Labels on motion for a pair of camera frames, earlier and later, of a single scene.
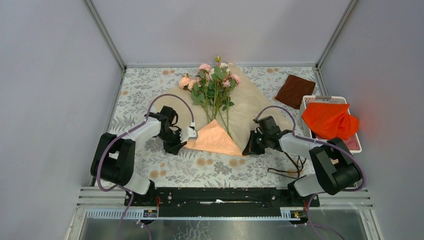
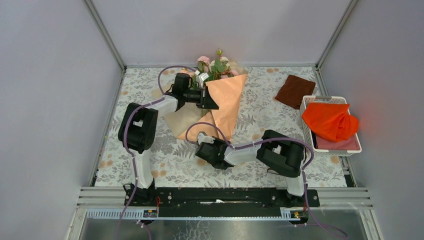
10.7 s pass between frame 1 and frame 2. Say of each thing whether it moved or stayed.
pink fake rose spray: moved
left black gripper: moved
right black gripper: moved
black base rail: stayed
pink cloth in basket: stayed
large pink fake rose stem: moved
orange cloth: stayed
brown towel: stayed
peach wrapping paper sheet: moved
